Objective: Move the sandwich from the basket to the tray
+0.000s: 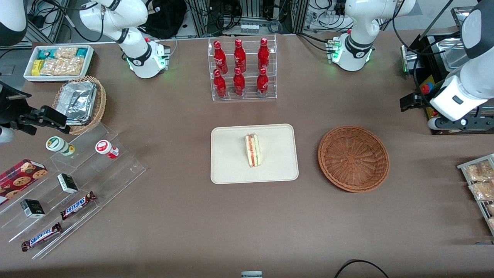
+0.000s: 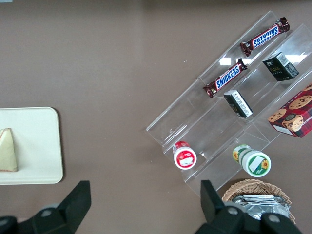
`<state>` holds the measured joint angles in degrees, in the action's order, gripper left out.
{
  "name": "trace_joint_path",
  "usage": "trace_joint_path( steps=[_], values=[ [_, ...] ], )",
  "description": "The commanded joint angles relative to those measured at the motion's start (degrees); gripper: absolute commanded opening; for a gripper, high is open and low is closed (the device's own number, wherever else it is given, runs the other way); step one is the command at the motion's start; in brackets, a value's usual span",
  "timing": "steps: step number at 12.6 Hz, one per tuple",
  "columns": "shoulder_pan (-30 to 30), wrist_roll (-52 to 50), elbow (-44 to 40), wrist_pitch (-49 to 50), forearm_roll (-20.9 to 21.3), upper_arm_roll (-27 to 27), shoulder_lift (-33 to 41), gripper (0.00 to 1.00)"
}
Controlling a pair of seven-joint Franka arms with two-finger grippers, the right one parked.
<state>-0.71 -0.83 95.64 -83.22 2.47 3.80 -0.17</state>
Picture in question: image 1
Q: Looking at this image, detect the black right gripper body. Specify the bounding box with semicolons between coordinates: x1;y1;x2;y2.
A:
0;81;32;130

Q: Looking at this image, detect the triangular sandwich wedge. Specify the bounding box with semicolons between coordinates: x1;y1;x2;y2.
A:
245;133;262;168

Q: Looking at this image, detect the silver foil tray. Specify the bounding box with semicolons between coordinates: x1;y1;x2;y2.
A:
61;81;97;125

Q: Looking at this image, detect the light wicker basket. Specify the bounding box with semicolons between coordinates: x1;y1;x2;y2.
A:
52;76;107;136

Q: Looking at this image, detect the metal snack tray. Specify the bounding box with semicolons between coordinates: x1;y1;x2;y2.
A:
457;154;494;236

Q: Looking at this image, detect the round brown wicker basket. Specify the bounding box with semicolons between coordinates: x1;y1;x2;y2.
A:
318;125;390;193

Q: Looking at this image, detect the cream rectangular tray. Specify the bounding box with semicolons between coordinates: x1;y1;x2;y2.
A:
210;124;299;185

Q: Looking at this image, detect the green lid small bottle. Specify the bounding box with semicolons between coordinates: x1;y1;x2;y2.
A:
46;136;76;157

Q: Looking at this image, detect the white snack bin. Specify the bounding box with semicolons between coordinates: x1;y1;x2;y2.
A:
24;45;94;83

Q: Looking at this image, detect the black food warmer case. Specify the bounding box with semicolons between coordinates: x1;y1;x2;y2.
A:
401;6;494;136

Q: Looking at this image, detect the silver metal box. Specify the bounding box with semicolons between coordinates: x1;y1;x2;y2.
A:
401;44;419;74

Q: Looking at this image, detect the red cookie box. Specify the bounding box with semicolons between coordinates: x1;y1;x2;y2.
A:
0;159;48;205

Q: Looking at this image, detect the large clear cracker packet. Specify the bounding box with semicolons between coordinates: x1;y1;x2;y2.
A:
41;57;85;76

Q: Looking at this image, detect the red lid small bottle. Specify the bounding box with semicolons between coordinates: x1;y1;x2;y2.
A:
95;140;119;159

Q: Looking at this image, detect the small clear cracker packet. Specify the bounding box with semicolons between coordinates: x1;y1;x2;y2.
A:
54;47;78;59

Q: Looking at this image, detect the small black box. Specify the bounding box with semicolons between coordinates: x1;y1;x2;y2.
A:
57;173;79;194
20;199;46;219

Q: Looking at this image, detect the clear rice snack packet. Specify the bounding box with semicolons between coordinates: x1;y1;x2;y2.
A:
469;181;494;201
465;161;494;182

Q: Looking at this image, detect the clear acrylic stepped display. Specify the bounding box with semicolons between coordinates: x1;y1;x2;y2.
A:
0;123;146;260

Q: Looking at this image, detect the Snickers bar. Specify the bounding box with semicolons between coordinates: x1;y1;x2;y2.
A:
21;222;63;252
60;191;97;220

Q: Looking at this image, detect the red soda bottle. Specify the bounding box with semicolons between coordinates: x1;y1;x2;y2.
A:
233;39;247;73
213;41;228;75
257;68;269;96
258;38;270;71
233;68;245;96
213;69;227;98

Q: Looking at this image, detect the black bag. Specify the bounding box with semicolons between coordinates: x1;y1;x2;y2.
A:
145;0;188;39

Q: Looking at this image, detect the clear acrylic bottle rack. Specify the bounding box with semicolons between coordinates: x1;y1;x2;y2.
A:
208;35;277;102

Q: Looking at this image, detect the black cable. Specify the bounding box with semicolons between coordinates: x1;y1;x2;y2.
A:
334;259;389;278

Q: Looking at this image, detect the aluminium equipment frame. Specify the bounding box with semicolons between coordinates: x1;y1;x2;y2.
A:
185;0;309;37

